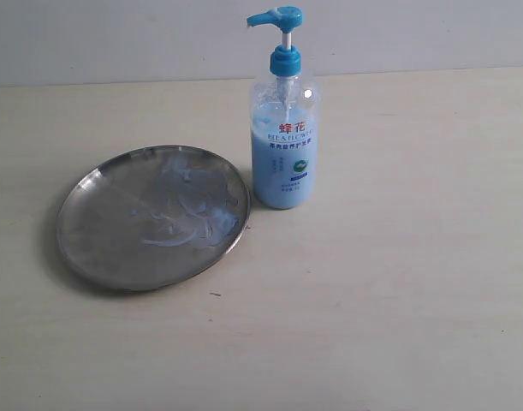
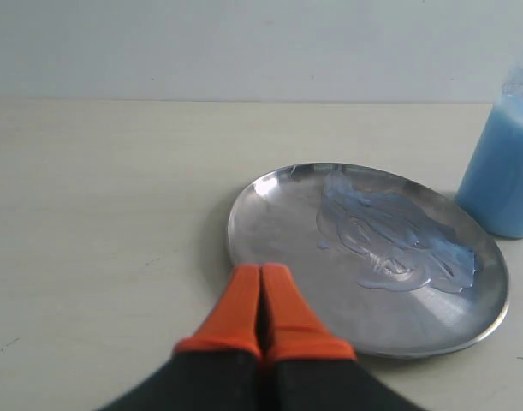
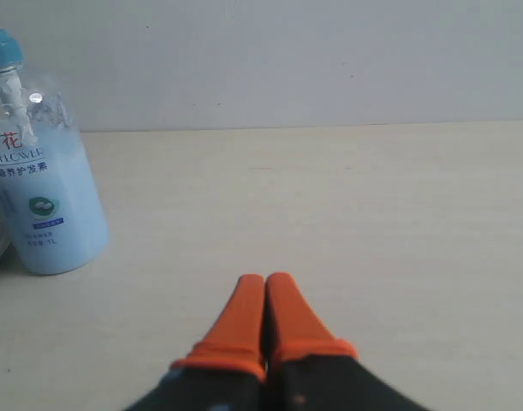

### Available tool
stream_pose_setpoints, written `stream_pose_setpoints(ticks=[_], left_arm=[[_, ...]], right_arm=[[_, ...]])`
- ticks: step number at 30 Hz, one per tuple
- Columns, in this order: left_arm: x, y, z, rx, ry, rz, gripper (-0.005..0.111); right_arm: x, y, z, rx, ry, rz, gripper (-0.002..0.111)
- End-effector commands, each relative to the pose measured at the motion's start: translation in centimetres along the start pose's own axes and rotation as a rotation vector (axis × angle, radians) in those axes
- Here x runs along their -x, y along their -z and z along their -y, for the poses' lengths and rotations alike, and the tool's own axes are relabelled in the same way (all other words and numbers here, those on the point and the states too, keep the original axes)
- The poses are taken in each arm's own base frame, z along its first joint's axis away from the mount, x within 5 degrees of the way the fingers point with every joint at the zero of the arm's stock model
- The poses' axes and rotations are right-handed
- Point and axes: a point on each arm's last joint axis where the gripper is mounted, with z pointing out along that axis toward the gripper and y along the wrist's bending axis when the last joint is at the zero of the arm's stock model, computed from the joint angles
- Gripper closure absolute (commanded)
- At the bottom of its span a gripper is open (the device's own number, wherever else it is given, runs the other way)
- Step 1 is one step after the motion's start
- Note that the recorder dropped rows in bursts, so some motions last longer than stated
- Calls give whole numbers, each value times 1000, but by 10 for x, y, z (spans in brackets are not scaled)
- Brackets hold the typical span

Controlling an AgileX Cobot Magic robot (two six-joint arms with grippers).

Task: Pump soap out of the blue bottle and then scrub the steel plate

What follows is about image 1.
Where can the round stainless steel plate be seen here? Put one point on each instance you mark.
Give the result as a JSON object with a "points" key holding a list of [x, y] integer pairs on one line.
{"points": [[102, 221]]}

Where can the blue pump lotion bottle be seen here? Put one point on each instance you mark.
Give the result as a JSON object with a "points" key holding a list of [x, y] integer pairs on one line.
{"points": [[284, 119]]}

